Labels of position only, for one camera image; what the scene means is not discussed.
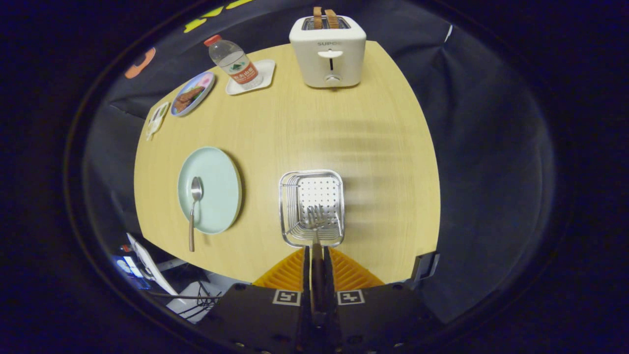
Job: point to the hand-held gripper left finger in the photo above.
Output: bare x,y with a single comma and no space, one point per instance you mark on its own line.
260,319

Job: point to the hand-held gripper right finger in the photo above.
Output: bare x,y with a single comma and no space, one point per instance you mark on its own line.
373,319

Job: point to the white board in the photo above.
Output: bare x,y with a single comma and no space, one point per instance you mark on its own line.
147,263

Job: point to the light green plate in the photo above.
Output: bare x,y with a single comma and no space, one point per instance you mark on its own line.
218,187

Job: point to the blue lit screen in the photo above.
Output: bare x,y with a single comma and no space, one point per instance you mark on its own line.
128,266

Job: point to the black backdrop cloth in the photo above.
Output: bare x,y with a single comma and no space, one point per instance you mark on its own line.
491,147

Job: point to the small white card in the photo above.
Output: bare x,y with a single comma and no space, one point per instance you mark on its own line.
157,120

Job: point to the brown food pieces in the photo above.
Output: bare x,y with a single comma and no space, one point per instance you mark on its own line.
186,98

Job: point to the blue patterned plate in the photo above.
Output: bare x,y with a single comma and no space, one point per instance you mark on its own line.
204,81

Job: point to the white square tray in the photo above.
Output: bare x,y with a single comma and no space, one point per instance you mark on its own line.
264,73

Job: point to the clear water bottle red cap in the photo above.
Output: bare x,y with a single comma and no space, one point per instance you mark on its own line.
236,64

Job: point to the white toaster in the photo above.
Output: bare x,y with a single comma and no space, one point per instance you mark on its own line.
327,64

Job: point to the toast slice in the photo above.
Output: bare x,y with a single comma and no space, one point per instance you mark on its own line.
332,19
318,18

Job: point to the black bracket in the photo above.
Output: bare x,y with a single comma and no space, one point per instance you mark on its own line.
425,268

